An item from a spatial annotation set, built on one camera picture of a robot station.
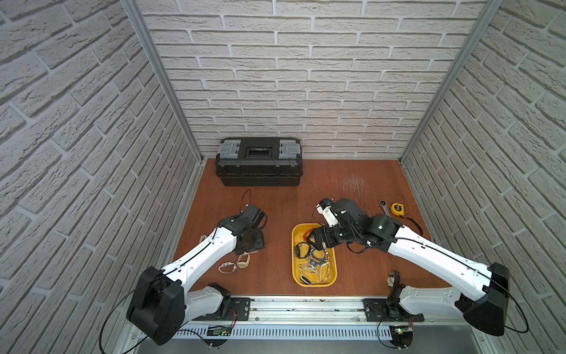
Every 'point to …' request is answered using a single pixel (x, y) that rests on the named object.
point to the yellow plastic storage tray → (312, 268)
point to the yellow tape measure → (397, 209)
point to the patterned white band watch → (304, 279)
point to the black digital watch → (298, 251)
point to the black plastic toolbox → (259, 161)
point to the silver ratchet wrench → (383, 203)
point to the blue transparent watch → (316, 261)
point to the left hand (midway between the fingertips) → (258, 241)
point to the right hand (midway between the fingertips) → (319, 235)
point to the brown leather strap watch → (393, 278)
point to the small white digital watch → (227, 264)
